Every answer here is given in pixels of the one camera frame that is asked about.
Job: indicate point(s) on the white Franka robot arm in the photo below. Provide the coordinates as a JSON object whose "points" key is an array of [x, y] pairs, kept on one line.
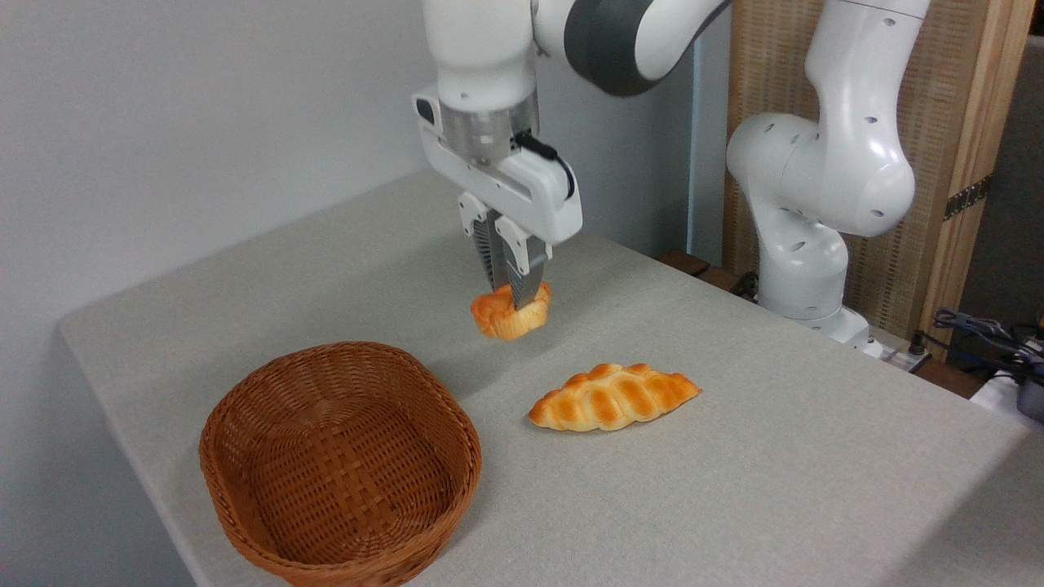
{"points": [[848, 163]]}

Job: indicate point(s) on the braided golden bread loaf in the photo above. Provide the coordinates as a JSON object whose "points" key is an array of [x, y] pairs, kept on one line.
{"points": [[612, 398]]}

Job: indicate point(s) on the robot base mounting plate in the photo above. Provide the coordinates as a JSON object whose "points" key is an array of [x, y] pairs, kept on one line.
{"points": [[885, 346]]}

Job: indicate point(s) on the light blue vertical pipe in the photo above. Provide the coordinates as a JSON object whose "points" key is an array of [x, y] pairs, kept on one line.
{"points": [[698, 163]]}

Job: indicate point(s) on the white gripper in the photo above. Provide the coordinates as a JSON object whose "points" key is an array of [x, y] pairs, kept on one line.
{"points": [[530, 191]]}

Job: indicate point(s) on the white cloth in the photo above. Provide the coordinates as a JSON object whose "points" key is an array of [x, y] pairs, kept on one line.
{"points": [[999, 395]]}

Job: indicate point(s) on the dark metal hinge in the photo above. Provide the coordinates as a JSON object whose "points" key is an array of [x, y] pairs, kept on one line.
{"points": [[967, 197]]}

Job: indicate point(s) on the orange muffin bread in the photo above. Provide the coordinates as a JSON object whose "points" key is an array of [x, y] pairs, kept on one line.
{"points": [[497, 318]]}

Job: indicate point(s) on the brown wooden plank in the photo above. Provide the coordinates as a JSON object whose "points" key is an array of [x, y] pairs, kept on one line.
{"points": [[701, 271]]}

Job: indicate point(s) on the brown wicker basket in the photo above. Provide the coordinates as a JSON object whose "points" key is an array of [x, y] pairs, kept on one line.
{"points": [[342, 465]]}

